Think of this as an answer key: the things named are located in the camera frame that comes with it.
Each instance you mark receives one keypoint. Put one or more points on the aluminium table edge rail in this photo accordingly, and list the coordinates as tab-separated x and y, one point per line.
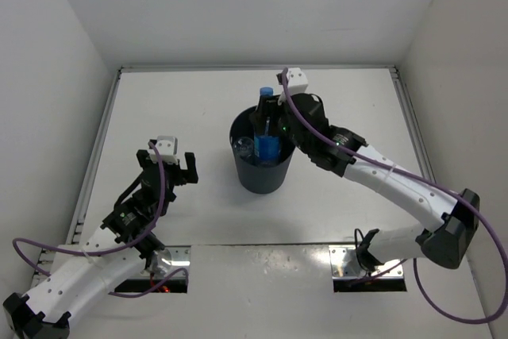
412	124

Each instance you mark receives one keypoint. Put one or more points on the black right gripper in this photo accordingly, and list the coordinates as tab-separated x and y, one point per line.
268	107

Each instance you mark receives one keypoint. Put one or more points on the dark grey waste bin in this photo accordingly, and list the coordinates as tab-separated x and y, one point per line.
253	177

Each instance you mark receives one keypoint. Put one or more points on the blue-cap blue-label water bottle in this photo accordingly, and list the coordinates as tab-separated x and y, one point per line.
267	149

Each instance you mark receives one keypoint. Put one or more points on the metal base plate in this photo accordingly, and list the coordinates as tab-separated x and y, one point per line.
345	267
168	260

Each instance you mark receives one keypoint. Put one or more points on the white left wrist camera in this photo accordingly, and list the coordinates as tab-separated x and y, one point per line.
166	147

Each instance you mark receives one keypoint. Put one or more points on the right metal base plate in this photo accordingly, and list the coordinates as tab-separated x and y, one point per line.
345	267

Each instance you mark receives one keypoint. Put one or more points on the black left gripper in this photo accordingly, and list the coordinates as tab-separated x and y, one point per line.
183	176

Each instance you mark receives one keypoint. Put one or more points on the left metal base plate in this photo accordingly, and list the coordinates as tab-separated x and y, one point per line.
168	260

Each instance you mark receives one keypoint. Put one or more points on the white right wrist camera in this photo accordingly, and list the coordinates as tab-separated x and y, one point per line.
295	79

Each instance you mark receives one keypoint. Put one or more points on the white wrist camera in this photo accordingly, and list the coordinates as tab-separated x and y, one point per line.
295	79
166	147

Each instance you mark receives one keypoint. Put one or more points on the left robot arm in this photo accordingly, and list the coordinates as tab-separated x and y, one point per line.
123	246

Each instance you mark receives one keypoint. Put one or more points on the small blue-label plastic bottle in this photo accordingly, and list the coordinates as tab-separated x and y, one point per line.
243	148

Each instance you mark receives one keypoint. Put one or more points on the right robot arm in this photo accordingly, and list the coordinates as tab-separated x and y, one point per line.
445	227

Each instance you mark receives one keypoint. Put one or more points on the left aluminium frame rail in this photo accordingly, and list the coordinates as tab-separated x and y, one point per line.
49	126

